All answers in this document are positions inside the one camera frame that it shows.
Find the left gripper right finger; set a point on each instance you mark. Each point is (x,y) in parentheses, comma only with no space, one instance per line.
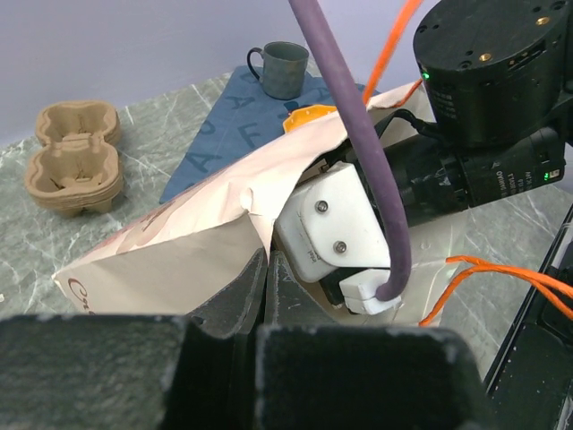
(333,376)

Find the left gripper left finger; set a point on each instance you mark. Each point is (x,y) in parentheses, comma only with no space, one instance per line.
(136,371)

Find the brown paper takeout bag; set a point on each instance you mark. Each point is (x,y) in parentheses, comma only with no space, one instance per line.
(184,252)

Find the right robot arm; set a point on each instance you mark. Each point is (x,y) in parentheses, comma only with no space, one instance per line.
(498,77)

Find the orange dotted plate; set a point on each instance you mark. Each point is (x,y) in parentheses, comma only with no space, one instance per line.
(306,114)

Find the blue letter-print cloth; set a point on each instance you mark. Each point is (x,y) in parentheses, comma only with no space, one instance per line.
(242,120)

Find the dark green mug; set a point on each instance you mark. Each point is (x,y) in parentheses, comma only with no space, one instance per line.
(284,67)

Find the black mounting base rail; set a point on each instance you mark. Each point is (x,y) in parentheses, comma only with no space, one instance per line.
(530,380)

